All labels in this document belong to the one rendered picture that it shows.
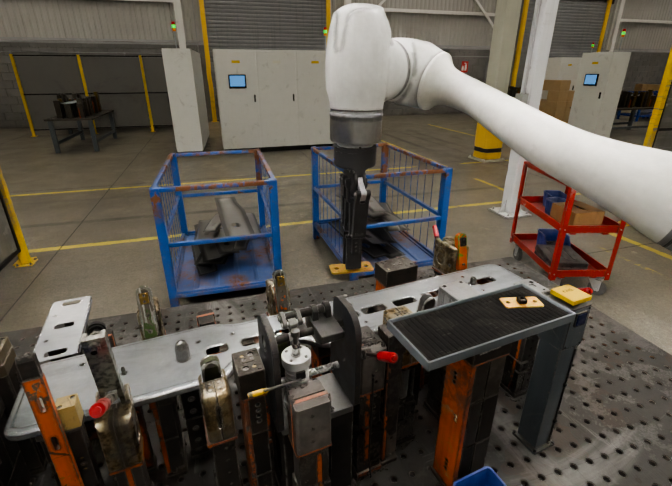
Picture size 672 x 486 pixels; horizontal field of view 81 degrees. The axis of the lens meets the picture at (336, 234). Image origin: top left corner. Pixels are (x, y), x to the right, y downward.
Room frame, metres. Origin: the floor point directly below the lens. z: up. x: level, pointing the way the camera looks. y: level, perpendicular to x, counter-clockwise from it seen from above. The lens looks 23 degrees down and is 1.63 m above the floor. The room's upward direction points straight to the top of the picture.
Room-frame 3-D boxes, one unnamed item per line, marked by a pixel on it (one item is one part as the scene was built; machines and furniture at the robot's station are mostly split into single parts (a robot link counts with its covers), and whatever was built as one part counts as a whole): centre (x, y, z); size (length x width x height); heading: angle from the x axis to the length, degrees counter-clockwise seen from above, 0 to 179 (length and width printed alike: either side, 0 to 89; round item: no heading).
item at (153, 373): (0.90, 0.03, 1.00); 1.38 x 0.22 x 0.02; 114
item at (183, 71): (9.24, 3.26, 1.22); 2.40 x 0.54 x 2.45; 14
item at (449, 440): (0.67, -0.30, 0.92); 0.10 x 0.08 x 0.45; 114
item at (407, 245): (3.38, -0.32, 0.47); 1.20 x 0.80 x 0.95; 18
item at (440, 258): (1.29, -0.41, 0.88); 0.15 x 0.11 x 0.36; 24
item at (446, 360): (0.67, -0.30, 1.16); 0.37 x 0.14 x 0.02; 114
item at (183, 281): (3.05, 0.94, 0.47); 1.20 x 0.80 x 0.95; 16
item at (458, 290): (0.87, -0.32, 0.90); 0.13 x 0.10 x 0.41; 24
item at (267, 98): (8.88, 1.27, 1.22); 2.40 x 0.54 x 2.45; 107
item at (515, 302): (0.73, -0.40, 1.17); 0.08 x 0.04 x 0.01; 94
